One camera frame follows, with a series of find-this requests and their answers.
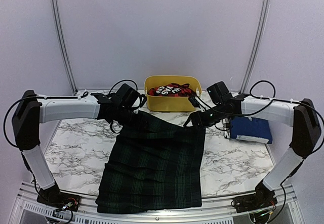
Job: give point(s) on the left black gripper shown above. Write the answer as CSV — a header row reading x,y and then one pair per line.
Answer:
x,y
138,124

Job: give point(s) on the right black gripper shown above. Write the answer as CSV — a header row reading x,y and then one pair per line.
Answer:
x,y
194,115

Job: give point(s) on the red black plaid shirt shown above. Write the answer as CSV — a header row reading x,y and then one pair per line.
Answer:
x,y
172,90

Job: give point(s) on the dark green plaid skirt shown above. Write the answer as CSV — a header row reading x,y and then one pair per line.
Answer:
x,y
153,165

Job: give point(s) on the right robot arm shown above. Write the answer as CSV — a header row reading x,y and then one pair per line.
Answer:
x,y
305,121

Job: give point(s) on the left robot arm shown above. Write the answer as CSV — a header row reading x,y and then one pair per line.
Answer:
x,y
32,110

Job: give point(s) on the yellow plastic basket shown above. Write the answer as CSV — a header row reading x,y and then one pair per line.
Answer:
x,y
170,104

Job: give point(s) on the folded blue garment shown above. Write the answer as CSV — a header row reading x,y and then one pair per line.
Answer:
x,y
247,129

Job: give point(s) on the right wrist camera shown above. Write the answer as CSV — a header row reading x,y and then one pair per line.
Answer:
x,y
192,99

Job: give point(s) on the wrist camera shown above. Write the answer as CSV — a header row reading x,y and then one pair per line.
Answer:
x,y
192,99
101,98

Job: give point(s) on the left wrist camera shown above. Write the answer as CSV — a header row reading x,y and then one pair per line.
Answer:
x,y
101,98

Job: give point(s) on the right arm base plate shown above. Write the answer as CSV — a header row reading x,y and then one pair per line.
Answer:
x,y
251,202

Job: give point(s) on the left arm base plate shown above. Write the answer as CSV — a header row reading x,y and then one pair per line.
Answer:
x,y
64,201

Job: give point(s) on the aluminium front rail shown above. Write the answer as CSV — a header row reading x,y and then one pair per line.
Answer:
x,y
218,209

